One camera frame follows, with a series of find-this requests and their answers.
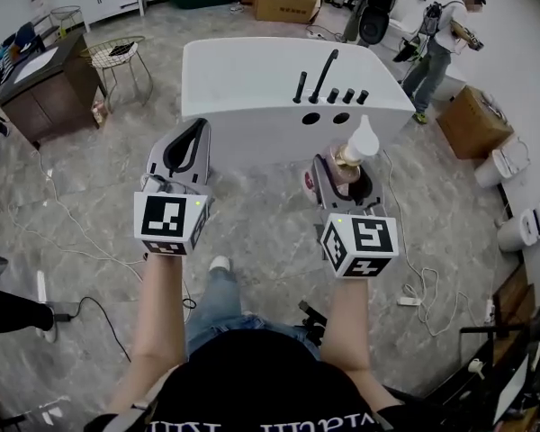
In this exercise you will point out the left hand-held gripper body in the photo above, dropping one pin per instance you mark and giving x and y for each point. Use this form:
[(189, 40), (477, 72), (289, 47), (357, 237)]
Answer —
[(162, 223)]

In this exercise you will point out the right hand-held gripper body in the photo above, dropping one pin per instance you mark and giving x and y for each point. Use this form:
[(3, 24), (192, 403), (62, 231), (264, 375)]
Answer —
[(364, 245)]

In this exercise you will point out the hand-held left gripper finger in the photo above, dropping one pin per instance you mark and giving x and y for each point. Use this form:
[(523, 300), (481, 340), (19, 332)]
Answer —
[(158, 155), (203, 160)]

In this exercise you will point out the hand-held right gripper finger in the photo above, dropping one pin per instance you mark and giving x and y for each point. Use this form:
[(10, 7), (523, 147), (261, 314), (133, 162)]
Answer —
[(319, 182), (374, 187)]

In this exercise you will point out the pink white spray bottle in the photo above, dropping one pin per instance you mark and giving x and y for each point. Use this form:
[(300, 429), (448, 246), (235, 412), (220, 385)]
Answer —
[(344, 169)]

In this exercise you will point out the white bathtub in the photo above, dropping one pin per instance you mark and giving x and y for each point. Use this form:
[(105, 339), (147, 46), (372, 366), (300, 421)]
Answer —
[(252, 88)]

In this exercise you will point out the person's left forearm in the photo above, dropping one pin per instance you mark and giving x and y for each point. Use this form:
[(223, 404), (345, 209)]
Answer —
[(157, 322)]

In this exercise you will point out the person's right forearm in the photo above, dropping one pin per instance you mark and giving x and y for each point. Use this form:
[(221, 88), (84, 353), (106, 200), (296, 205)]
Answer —
[(346, 331)]

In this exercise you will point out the person's white shoe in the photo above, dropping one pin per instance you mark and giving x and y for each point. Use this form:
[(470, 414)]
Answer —
[(219, 263)]

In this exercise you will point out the white power strip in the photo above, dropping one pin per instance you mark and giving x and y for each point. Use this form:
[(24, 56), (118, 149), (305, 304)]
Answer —
[(408, 301)]

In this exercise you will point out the small pink item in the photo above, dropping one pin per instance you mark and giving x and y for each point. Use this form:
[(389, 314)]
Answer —
[(100, 114)]

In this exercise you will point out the black faucet knob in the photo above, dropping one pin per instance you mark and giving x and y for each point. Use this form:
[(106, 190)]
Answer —
[(333, 96), (362, 97), (348, 96)]

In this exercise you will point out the black waist-mounted device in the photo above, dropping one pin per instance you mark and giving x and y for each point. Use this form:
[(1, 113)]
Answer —
[(314, 324)]

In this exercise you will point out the person's blue jeans legs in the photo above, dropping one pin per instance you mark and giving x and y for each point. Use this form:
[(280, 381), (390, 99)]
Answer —
[(216, 308)]

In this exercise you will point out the black curved faucet spout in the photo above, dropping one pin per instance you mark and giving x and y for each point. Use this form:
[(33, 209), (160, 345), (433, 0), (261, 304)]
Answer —
[(322, 77)]

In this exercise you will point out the closed brown cardboard box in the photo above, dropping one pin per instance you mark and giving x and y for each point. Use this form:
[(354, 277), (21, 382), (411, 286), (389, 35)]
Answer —
[(472, 124)]

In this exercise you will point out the dark wooden vanity cabinet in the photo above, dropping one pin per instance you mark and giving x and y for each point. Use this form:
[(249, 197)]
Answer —
[(49, 92)]

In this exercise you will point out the white toilet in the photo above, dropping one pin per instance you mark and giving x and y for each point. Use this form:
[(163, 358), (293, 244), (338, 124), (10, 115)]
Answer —
[(499, 164), (522, 225)]

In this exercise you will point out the black power adapter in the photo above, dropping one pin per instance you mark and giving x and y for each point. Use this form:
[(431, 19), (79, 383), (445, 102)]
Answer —
[(63, 311)]

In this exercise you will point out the white cabinet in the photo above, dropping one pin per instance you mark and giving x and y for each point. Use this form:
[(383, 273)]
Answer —
[(112, 0)]

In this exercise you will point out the person's black shirt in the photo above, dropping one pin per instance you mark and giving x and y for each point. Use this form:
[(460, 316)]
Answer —
[(261, 385)]

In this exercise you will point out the black metal rack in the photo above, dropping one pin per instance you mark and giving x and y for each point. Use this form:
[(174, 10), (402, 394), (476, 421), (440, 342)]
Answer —
[(513, 367)]

